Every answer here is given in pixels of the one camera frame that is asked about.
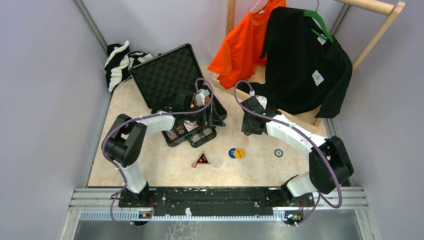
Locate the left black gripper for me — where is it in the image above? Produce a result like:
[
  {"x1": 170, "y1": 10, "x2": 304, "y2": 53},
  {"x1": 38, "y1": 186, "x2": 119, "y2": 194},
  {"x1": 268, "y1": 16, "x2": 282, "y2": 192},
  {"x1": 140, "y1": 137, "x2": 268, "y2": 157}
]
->
[{"x1": 183, "y1": 101, "x2": 226, "y2": 129}]

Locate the black poker set case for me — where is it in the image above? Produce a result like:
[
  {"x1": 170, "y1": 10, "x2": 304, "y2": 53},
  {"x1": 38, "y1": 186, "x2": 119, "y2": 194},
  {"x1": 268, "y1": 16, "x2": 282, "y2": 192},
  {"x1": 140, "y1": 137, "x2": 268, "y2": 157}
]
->
[{"x1": 130, "y1": 43, "x2": 227, "y2": 148}]

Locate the green 20 chip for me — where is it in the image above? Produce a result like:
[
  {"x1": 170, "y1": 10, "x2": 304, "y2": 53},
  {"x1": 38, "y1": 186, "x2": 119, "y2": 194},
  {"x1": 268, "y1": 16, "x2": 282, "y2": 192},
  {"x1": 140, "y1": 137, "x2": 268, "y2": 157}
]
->
[{"x1": 274, "y1": 149, "x2": 284, "y2": 158}]

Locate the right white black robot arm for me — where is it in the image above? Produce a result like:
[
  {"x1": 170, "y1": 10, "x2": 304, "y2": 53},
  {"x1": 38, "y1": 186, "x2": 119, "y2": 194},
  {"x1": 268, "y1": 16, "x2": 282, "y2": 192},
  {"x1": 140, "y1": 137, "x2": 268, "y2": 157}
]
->
[{"x1": 238, "y1": 95, "x2": 354, "y2": 206}]

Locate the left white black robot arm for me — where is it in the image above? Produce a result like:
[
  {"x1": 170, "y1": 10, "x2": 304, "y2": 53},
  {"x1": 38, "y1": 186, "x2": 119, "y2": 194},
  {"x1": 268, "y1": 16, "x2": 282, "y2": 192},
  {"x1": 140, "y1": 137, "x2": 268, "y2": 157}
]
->
[{"x1": 101, "y1": 88, "x2": 215, "y2": 207}]

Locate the red playing card deck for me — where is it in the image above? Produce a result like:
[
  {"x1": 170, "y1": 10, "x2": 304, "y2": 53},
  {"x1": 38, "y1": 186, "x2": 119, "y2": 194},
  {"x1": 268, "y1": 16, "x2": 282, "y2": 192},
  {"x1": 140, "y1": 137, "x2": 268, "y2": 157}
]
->
[{"x1": 183, "y1": 120, "x2": 199, "y2": 132}]

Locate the purple black chip stack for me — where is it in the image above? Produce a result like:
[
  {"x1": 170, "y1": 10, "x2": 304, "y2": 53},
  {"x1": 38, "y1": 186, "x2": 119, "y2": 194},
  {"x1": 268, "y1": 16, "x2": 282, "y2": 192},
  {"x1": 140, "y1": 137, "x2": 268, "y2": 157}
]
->
[{"x1": 175, "y1": 125, "x2": 186, "y2": 136}]

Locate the yellow big blind button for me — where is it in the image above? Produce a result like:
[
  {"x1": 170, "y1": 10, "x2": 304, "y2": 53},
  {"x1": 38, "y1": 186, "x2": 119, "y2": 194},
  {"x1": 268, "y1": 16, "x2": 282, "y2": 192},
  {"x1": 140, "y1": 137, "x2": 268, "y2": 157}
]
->
[{"x1": 233, "y1": 148, "x2": 245, "y2": 159}]

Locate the blue orange chip stack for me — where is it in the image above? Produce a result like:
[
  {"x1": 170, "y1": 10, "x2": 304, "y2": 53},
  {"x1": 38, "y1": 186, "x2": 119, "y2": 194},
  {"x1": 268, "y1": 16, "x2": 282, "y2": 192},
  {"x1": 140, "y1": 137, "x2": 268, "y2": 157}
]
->
[{"x1": 165, "y1": 129, "x2": 180, "y2": 142}]

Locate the blue small blind button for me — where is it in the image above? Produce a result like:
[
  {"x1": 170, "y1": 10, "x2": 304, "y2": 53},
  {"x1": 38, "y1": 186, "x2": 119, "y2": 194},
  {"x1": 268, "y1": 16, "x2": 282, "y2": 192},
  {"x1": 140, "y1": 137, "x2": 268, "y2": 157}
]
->
[{"x1": 228, "y1": 148, "x2": 236, "y2": 159}]

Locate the clear dealer button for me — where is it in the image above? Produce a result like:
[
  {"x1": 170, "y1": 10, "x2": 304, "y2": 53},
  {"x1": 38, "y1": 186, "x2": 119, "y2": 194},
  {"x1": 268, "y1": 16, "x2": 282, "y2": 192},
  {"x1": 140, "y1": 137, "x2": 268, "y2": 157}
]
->
[{"x1": 210, "y1": 156, "x2": 223, "y2": 169}]

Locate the black red triangle token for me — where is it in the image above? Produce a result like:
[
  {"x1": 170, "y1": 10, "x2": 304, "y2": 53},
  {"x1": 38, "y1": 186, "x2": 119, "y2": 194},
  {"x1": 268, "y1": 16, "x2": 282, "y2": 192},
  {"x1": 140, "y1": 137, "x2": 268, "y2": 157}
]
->
[{"x1": 195, "y1": 152, "x2": 211, "y2": 165}]

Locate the orange t-shirt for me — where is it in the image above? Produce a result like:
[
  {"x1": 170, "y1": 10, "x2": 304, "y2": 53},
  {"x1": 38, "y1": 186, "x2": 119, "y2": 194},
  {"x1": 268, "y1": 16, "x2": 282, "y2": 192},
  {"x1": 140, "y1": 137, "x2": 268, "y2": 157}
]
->
[{"x1": 207, "y1": 0, "x2": 287, "y2": 89}]

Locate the black t-shirt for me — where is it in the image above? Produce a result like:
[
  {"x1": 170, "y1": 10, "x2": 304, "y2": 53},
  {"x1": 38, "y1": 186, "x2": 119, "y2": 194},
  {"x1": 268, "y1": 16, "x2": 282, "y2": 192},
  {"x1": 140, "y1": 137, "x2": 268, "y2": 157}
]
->
[{"x1": 238, "y1": 7, "x2": 353, "y2": 118}]

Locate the black white striped cloth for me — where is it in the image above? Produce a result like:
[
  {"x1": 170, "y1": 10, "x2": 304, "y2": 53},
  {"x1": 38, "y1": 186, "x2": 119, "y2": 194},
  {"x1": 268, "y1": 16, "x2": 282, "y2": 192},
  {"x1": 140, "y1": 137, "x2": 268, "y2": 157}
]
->
[{"x1": 104, "y1": 40, "x2": 153, "y2": 93}]

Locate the pink clothes hanger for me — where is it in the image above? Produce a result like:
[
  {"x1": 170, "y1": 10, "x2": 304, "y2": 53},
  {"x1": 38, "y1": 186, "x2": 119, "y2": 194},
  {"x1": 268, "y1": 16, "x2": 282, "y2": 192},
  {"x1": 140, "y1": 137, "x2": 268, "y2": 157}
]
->
[{"x1": 250, "y1": 0, "x2": 266, "y2": 13}]

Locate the green clothes hanger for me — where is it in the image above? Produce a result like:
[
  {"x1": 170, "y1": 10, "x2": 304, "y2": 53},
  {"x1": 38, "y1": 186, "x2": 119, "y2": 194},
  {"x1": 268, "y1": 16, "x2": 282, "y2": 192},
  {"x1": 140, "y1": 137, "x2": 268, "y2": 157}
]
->
[{"x1": 303, "y1": 10, "x2": 334, "y2": 43}]

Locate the wooden clothes rack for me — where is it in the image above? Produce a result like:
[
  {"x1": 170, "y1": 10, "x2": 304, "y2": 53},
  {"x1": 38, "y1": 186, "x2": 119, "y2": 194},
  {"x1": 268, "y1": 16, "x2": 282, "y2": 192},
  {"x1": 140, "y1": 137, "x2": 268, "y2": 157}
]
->
[{"x1": 211, "y1": 0, "x2": 406, "y2": 135}]

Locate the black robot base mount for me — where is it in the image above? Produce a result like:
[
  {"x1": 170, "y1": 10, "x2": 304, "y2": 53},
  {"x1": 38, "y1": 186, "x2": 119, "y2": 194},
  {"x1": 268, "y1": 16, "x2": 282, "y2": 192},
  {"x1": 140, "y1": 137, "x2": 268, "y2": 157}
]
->
[{"x1": 111, "y1": 186, "x2": 315, "y2": 217}]

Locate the aluminium frame rail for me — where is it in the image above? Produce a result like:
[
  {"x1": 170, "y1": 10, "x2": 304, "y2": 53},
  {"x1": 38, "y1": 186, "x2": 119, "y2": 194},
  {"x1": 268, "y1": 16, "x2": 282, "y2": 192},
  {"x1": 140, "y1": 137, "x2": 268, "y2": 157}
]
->
[{"x1": 60, "y1": 186, "x2": 381, "y2": 240}]

